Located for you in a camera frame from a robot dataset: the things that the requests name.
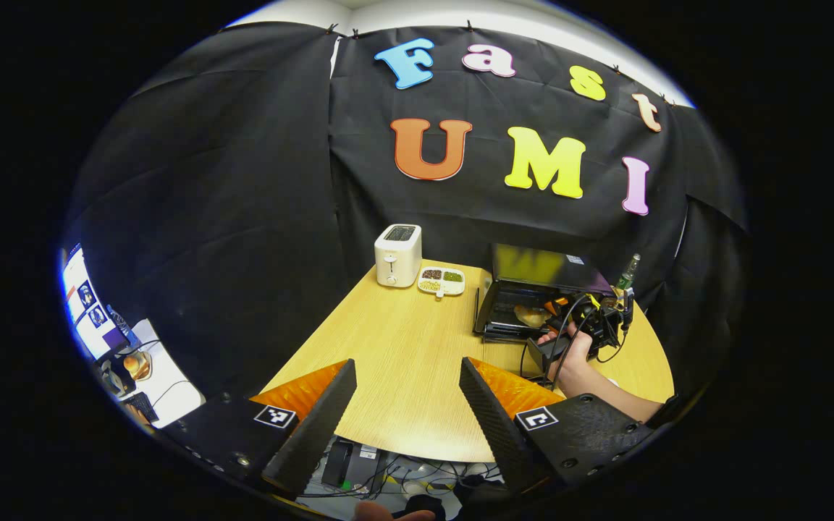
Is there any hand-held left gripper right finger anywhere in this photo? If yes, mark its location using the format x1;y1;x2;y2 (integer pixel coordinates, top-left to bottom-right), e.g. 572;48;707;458
458;356;657;494

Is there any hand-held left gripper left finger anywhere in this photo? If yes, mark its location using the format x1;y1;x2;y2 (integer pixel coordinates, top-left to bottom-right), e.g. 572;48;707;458
164;358;358;500

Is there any golden bread roll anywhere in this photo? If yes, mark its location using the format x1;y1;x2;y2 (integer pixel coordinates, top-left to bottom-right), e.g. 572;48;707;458
515;304;552;328

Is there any black electric oven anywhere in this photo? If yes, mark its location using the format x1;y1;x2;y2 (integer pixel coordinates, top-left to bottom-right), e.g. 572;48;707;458
473;243;617;342

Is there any black power adapter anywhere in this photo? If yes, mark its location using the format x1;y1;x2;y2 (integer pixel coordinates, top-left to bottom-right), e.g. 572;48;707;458
321;439;355;487

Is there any clear plastic water bottle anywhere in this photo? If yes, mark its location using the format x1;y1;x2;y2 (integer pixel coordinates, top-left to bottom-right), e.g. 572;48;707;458
616;253;642;292

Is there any white divided snack dish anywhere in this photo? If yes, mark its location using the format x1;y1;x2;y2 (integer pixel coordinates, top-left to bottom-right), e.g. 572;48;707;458
417;266;466;299

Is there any white side desk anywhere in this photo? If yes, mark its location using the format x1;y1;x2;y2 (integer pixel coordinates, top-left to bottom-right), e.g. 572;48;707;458
97;318;206;429

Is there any white toaster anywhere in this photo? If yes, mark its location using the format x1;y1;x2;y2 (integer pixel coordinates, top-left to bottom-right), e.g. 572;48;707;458
374;224;423;289

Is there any black keyboard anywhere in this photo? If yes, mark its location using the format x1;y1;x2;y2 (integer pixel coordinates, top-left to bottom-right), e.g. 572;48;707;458
124;391;161;425

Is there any black backdrop cloth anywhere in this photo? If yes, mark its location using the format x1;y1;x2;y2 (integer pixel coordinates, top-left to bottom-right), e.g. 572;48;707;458
62;20;751;406

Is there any computer monitor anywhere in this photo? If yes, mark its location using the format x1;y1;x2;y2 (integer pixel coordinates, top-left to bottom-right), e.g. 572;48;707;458
61;245;132;363

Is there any tangle of floor cables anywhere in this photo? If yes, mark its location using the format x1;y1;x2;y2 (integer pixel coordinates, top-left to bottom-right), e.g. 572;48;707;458
300;452;508;511

